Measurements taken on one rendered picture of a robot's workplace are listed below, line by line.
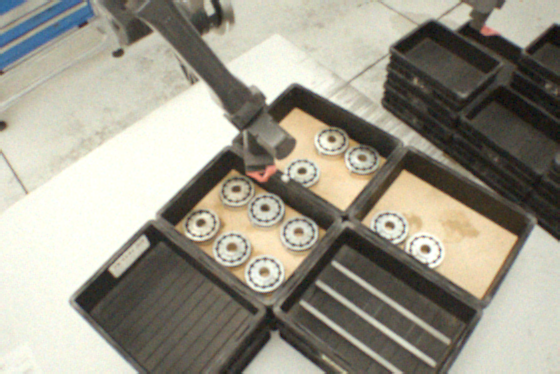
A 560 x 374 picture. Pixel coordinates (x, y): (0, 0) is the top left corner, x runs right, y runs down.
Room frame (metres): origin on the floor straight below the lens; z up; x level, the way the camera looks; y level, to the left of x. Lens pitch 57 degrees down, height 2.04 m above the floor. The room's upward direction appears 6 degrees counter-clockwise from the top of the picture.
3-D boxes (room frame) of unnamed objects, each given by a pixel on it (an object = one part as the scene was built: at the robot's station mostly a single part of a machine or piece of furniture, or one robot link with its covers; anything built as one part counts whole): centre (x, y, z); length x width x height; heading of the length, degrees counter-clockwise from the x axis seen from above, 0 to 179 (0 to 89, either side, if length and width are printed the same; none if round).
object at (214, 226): (0.66, 0.22, 0.86); 0.10 x 0.10 x 0.01
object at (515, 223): (0.56, -0.41, 0.87); 0.40 x 0.30 x 0.11; 46
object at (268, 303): (0.63, 0.09, 0.92); 0.40 x 0.30 x 0.02; 46
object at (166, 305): (0.41, 0.30, 0.87); 0.40 x 0.30 x 0.11; 46
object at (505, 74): (1.73, -1.08, 0.26); 0.40 x 0.30 x 0.23; 36
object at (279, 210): (0.69, 0.04, 0.86); 0.10 x 0.10 x 0.01
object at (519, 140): (1.17, -1.00, 0.31); 0.40 x 0.30 x 0.34; 36
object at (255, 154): (0.68, 0.03, 1.17); 0.10 x 0.07 x 0.07; 0
